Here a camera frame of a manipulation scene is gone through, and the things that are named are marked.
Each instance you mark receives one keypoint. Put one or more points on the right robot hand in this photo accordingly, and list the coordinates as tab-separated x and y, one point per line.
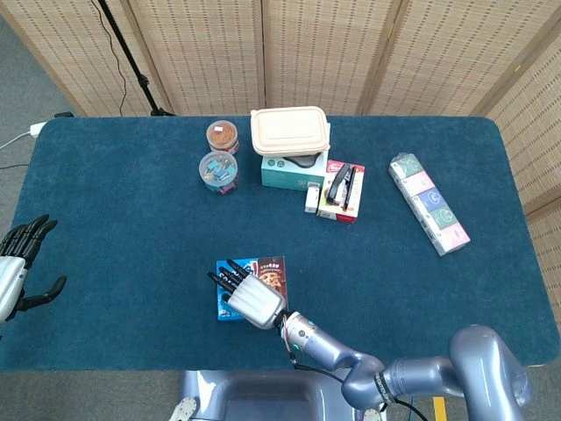
256	302

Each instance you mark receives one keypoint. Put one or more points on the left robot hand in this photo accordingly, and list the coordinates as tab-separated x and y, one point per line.
9	280

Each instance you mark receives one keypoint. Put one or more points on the blue brown cookie box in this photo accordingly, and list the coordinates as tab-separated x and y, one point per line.
274	269

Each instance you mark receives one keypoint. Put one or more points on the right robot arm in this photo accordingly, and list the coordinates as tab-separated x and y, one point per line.
333	346

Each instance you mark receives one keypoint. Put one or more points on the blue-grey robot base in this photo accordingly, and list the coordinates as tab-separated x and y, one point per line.
263	394

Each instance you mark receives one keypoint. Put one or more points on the small white staples box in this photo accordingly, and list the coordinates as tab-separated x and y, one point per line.
312	199

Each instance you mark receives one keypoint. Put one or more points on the teal white cardboard box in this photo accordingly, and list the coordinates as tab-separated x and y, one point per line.
280	175

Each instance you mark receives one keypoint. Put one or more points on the red white stapler box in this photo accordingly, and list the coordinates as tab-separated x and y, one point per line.
356	193

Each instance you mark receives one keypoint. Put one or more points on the clear jar binder clips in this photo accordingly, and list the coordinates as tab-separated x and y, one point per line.
218	171

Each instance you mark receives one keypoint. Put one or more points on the blue table mat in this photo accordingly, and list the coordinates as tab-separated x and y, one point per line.
131	210

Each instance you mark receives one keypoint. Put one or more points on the black stapler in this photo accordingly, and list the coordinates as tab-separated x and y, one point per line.
339	186

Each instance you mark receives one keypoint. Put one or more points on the white power strip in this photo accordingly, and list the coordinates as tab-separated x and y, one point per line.
37	129

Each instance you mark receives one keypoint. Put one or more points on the clear jar brown rubber bands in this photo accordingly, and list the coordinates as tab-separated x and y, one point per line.
222	136

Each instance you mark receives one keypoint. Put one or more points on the black table clamp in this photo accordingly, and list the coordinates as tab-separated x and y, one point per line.
63	115

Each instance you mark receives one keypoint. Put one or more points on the beige lidded food container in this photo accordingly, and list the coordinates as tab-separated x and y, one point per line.
289	129

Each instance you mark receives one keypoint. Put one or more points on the multicolour tissue pack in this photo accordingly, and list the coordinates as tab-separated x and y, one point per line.
429	204

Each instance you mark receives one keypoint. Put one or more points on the yellow floor tape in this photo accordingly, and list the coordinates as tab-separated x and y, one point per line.
440	410

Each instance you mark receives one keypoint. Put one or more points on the black tripod stand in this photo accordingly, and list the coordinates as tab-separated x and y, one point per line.
127	52

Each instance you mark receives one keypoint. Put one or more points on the bamboo folding screen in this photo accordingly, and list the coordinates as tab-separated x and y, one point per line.
324	52

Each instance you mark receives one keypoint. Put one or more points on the white perforated bracket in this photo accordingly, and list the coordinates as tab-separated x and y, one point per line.
371	415
184	410

